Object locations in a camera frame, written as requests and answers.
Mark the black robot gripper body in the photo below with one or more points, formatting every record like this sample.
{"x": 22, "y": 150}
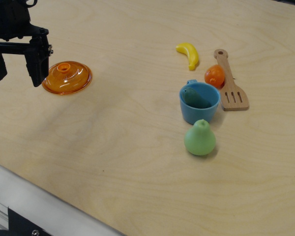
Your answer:
{"x": 17, "y": 34}

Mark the dark green toy cucumber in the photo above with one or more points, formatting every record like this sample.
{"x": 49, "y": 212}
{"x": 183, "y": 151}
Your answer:
{"x": 193, "y": 99}

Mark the blue plastic cup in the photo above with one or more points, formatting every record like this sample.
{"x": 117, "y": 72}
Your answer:
{"x": 209, "y": 93}

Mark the orange transparent pot lid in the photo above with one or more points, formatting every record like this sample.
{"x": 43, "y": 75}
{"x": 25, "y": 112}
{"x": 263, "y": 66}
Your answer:
{"x": 67, "y": 77}

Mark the yellow toy banana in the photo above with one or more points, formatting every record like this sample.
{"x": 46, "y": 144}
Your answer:
{"x": 190, "y": 51}

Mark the orange toy fruit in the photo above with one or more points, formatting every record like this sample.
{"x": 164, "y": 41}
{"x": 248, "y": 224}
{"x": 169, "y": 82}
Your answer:
{"x": 215, "y": 76}

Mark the green toy pear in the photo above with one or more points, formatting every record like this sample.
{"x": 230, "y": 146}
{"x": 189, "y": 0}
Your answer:
{"x": 199, "y": 139}

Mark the wooden slotted spatula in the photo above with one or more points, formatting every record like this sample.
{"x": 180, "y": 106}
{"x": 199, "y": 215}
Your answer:
{"x": 232, "y": 97}

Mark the black metal corner bracket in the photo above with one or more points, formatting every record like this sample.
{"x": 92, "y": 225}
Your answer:
{"x": 20, "y": 226}

